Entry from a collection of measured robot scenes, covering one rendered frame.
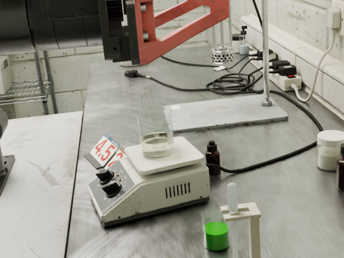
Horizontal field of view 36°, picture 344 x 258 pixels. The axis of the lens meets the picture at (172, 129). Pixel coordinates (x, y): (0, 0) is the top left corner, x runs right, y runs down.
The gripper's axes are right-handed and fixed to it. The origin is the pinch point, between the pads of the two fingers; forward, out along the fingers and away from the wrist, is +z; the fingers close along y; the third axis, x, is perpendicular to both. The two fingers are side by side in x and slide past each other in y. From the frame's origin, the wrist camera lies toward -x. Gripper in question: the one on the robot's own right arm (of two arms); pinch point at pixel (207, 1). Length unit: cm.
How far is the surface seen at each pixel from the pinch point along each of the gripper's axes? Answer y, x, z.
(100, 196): 38, 37, -14
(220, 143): 63, 40, 13
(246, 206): 12.4, 27.6, 6.1
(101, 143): 66, 38, -14
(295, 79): 95, 36, 41
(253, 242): 11.2, 32.2, 6.4
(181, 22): 285, 49, 33
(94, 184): 43, 37, -15
